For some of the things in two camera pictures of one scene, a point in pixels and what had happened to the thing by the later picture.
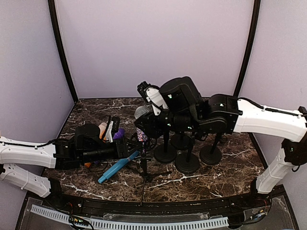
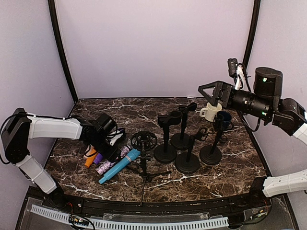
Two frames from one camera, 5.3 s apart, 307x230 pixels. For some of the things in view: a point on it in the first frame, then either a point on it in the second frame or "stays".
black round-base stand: (181, 142) stays
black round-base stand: (165, 153) stays
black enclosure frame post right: (249, 47) stays
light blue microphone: (116, 168) stays
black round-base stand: (211, 155) stays
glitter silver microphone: (139, 112) to (101, 169)
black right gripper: (150, 128) to (220, 87)
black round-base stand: (187, 163) stays
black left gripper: (124, 150) to (111, 155)
